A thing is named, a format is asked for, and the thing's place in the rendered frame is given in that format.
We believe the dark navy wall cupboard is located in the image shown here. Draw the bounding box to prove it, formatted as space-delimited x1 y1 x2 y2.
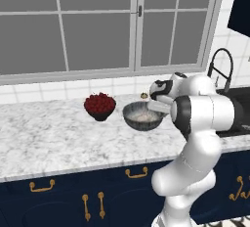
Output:
227 0 250 38

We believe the grey framed window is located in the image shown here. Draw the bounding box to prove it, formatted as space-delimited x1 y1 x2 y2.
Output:
0 0 229 86

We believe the black sink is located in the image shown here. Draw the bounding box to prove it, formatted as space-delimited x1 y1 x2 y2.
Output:
216 86 250 138

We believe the black bowl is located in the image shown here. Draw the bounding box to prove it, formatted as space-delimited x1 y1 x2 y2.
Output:
85 105 116 122

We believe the black arched tap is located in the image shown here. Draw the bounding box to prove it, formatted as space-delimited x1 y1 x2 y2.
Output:
207 47 234 94

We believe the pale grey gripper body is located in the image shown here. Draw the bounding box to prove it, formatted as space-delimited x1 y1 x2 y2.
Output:
146 99 173 115

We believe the heap of red berries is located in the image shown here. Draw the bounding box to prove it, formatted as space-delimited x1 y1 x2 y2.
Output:
83 92 117 114

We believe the navy drawer front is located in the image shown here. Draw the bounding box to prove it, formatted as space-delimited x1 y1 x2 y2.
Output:
0 173 86 205
87 160 173 193

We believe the grey metal bowl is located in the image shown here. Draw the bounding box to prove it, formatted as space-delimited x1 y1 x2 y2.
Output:
122 101 166 132

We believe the brass drawer handle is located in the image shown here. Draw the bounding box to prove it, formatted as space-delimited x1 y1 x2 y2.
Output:
125 166 149 179
28 178 56 193

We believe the brass cupboard door handle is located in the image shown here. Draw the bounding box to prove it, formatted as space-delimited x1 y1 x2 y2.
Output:
228 175 245 203
81 194 92 222
97 191 106 220
240 189 250 201

